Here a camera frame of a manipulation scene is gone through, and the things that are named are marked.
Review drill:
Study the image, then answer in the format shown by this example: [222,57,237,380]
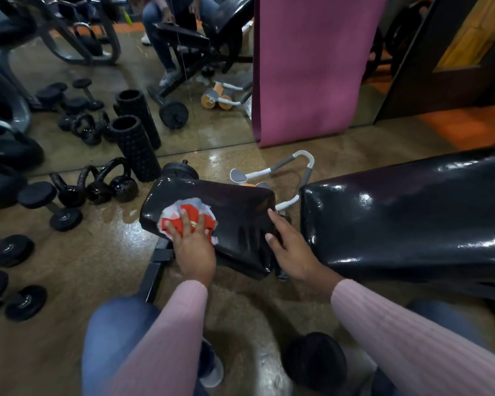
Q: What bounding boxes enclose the person's right forearm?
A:
[309,268,495,396]

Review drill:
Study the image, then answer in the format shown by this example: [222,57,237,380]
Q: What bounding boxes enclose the black bench seat pad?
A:
[139,176,291,281]

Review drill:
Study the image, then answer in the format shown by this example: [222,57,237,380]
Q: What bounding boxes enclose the black round weight plate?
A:
[161,160,200,182]

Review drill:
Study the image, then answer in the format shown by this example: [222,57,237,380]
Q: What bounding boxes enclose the person's right hand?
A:
[265,209,332,285]

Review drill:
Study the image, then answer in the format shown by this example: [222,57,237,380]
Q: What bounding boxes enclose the black bench back pad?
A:
[299,144,495,285]

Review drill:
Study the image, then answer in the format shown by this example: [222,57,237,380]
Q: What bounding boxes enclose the black foam roller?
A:
[109,115,162,183]

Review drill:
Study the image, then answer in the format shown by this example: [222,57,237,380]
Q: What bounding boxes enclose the large black kettlebell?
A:
[0,154,28,210]

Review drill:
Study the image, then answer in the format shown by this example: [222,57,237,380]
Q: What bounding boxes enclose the purple yoga mat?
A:
[252,0,389,149]

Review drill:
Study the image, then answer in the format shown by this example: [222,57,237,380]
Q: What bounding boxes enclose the white shoe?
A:
[198,340,225,388]

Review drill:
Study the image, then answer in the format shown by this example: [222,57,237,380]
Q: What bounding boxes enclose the black framed wooden door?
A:
[375,0,495,122]

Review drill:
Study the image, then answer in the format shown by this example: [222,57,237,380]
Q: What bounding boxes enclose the white and grey ab roller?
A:
[230,150,315,213]

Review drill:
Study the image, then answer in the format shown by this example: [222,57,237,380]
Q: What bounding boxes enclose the person's left leg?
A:
[81,296,215,396]

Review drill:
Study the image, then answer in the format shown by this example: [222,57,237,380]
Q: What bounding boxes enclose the red and white cloth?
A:
[159,198,219,246]

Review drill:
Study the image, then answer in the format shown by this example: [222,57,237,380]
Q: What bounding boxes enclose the wall mirror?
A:
[0,0,436,178]

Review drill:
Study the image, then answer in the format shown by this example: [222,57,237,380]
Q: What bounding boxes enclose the black dumbbell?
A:
[0,212,35,268]
[0,269,48,323]
[18,181,83,232]

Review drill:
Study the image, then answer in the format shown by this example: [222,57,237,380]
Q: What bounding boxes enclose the small black kettlebell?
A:
[77,165,113,205]
[96,157,139,203]
[49,172,87,208]

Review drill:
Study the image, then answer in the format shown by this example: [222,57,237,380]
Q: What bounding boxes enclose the person's left forearm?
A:
[107,276,210,396]

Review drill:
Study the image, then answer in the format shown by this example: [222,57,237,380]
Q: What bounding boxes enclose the black metal bench frame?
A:
[137,238,176,303]

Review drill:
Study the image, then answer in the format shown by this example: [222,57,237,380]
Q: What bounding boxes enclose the black round weight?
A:
[281,332,348,395]

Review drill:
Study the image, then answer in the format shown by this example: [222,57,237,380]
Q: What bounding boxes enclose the person's left hand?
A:
[164,209,218,284]

